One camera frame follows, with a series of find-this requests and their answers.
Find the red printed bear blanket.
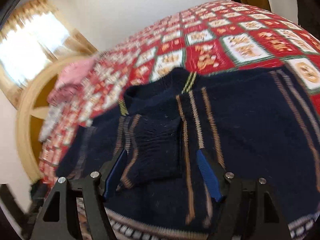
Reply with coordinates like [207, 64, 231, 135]
[37, 0, 320, 185]

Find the navy striped knit sweater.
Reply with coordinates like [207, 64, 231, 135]
[55, 67, 320, 240]

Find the beige patterned curtain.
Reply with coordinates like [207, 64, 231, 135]
[0, 0, 98, 108]

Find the pink pillow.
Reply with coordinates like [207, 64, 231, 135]
[47, 57, 98, 106]

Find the wooden headboard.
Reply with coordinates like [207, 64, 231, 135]
[16, 54, 98, 180]

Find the window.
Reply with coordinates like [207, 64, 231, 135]
[0, 12, 71, 86]

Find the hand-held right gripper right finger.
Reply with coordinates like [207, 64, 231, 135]
[196, 149, 293, 240]

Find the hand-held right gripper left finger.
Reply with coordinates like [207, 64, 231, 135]
[31, 149, 128, 240]

